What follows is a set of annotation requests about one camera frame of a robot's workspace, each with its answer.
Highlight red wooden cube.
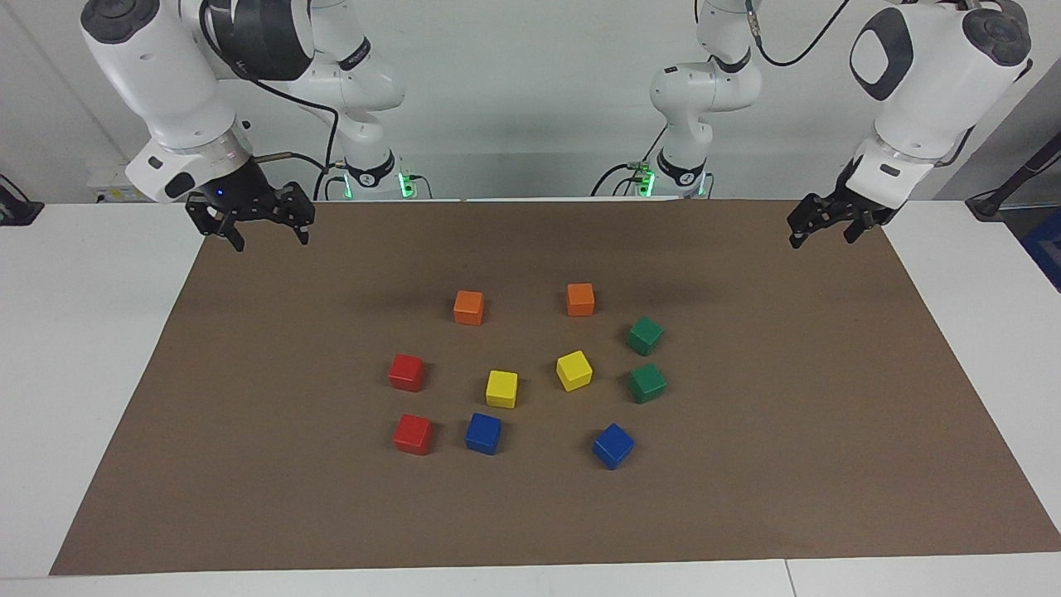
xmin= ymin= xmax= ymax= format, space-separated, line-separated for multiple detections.
xmin=388 ymin=354 xmax=426 ymax=392
xmin=394 ymin=414 xmax=434 ymax=456

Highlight green wooden cube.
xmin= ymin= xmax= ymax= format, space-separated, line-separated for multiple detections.
xmin=627 ymin=316 xmax=665 ymax=357
xmin=627 ymin=362 xmax=668 ymax=405

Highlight white power strip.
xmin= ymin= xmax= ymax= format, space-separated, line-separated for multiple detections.
xmin=87 ymin=162 xmax=160 ymax=205

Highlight black stand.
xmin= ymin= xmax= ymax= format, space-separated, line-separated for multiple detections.
xmin=966 ymin=133 xmax=1061 ymax=221

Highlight blue crate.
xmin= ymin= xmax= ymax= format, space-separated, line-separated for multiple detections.
xmin=1021 ymin=207 xmax=1061 ymax=293

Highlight small black floor object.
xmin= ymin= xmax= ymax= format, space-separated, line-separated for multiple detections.
xmin=0 ymin=174 xmax=45 ymax=226

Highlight yellow wooden cube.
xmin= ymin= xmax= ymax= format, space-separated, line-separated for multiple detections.
xmin=486 ymin=370 xmax=519 ymax=409
xmin=556 ymin=350 xmax=593 ymax=392

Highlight brown table mat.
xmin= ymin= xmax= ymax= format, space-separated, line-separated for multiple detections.
xmin=50 ymin=199 xmax=1061 ymax=575

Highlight blue wooden cube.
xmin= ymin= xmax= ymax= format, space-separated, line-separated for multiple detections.
xmin=465 ymin=412 xmax=502 ymax=455
xmin=592 ymin=423 xmax=636 ymax=470

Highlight black base cable bundle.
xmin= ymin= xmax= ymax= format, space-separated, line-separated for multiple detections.
xmin=591 ymin=124 xmax=669 ymax=197
xmin=313 ymin=162 xmax=351 ymax=201

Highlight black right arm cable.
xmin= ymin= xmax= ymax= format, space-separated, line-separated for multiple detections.
xmin=199 ymin=0 xmax=342 ymax=201

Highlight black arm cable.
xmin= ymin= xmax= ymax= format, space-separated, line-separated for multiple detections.
xmin=744 ymin=0 xmax=1034 ymax=168
xmin=199 ymin=0 xmax=342 ymax=201

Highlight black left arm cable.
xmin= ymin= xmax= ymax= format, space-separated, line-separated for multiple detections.
xmin=744 ymin=0 xmax=1034 ymax=168

